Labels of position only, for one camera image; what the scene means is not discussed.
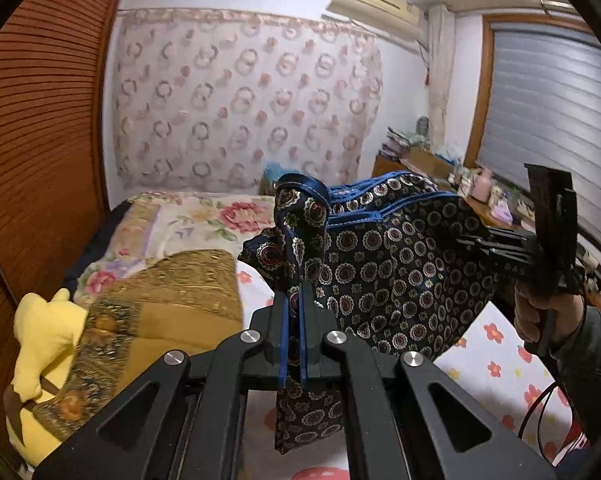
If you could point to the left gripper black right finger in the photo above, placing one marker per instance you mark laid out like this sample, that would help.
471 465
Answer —
404 418

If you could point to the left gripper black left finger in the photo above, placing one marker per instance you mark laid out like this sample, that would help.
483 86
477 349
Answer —
183 418

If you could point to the navy patterned satin pajama top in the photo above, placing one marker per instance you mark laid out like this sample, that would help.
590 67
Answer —
382 256

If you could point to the person's right hand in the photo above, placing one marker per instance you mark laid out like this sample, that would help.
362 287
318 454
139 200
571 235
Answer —
530 308

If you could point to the pink tissue pack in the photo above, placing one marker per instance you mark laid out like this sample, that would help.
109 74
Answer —
500 211

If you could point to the pink thermos jug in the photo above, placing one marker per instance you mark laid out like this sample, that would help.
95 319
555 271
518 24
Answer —
482 185

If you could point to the white strawberry flower sheet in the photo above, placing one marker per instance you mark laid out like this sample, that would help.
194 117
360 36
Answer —
489 362

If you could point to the cardboard box on cabinet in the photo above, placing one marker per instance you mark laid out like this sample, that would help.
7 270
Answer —
429 163

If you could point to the grey zebra window blind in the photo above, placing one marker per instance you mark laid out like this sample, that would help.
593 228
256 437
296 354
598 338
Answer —
545 109

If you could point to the yellow plush toy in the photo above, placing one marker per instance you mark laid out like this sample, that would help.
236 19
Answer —
48 332

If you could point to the stack of folded papers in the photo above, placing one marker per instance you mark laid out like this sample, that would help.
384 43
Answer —
399 144

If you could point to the wooden sideboard cabinet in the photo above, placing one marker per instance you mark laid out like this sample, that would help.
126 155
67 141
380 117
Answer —
383 165

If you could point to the floral quilt on bed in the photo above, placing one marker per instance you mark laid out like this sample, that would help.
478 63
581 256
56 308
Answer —
154 225

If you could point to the cream tied side curtain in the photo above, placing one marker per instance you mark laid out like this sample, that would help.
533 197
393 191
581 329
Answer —
441 51

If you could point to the brown louvered wardrobe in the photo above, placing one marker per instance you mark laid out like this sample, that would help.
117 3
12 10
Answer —
52 186

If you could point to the cardboard box with blue cloth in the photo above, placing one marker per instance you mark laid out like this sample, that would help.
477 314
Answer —
269 181

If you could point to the pink circle patterned curtain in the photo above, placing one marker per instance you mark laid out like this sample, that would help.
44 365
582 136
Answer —
206 99

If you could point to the wall air conditioner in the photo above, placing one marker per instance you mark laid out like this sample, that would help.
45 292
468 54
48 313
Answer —
399 18

